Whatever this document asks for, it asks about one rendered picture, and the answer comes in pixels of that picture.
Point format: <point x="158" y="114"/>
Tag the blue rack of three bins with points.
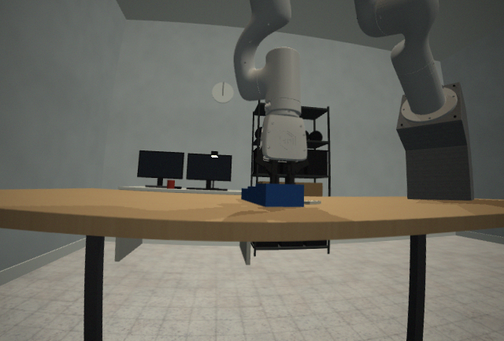
<point x="275" y="195"/>

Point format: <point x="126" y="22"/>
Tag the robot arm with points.
<point x="279" y="82"/>

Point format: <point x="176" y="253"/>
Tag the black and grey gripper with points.
<point x="284" y="137"/>

